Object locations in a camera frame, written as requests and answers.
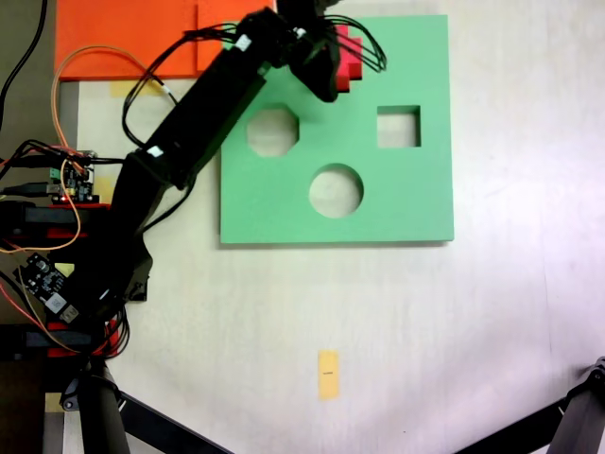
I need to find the orange wire pair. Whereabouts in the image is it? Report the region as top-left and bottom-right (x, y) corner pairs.
(50, 44), (157, 160)

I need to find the circuit board with green terminal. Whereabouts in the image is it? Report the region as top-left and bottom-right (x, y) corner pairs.
(46, 149), (99, 205)

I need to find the black USB cable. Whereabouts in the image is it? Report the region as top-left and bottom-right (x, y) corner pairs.
(0, 182), (61, 198)

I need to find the orange block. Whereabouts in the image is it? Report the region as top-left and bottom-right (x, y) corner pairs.
(54, 0), (275, 81)

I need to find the thick black cable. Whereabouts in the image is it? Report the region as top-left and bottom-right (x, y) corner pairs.
(0, 0), (49, 131)

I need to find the green shape hole board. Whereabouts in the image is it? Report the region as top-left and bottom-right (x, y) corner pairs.
(218, 13), (456, 247)

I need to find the dark circuit board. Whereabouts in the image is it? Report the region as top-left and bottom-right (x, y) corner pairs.
(18, 253), (81, 327)

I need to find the red and black clamp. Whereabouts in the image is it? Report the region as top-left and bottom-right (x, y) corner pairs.
(0, 201), (113, 240)
(0, 320), (119, 360)

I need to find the red cross columnar block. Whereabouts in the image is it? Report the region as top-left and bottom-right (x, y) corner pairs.
(334, 23), (365, 95)

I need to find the yellow printed tape label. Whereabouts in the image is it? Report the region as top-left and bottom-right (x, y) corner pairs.
(318, 349), (342, 402)

